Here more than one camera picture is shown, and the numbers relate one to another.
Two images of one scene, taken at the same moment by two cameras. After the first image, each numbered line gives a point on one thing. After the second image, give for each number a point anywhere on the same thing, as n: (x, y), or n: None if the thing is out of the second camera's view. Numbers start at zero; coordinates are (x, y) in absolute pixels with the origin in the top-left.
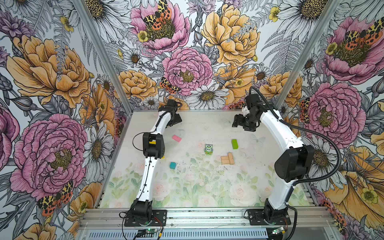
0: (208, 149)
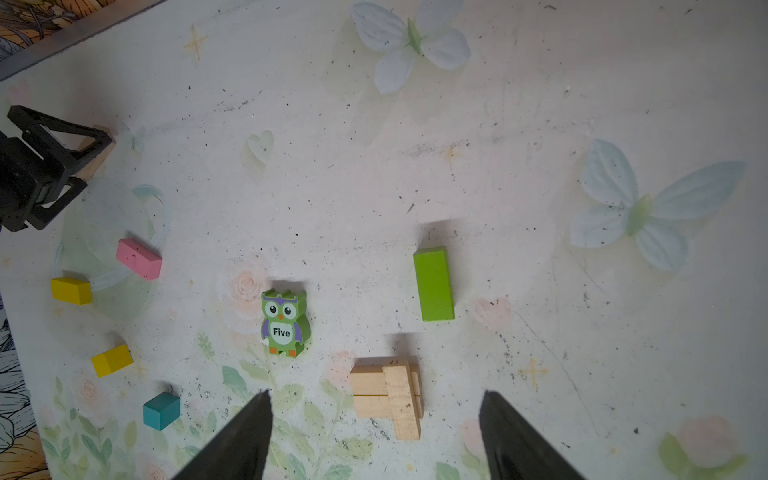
0: (285, 324)
